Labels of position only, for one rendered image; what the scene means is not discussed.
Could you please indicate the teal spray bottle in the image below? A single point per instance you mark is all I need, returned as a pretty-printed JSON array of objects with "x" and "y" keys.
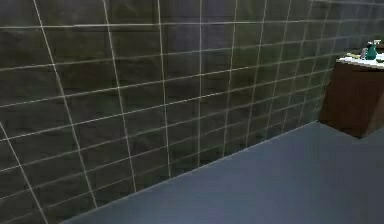
[{"x": 371, "y": 51}]

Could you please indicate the brown cabinet with white top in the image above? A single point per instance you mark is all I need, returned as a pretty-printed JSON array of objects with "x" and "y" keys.
[{"x": 353, "y": 96}]

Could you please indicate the small grey bottle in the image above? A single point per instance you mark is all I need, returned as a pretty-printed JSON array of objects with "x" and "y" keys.
[{"x": 363, "y": 53}]

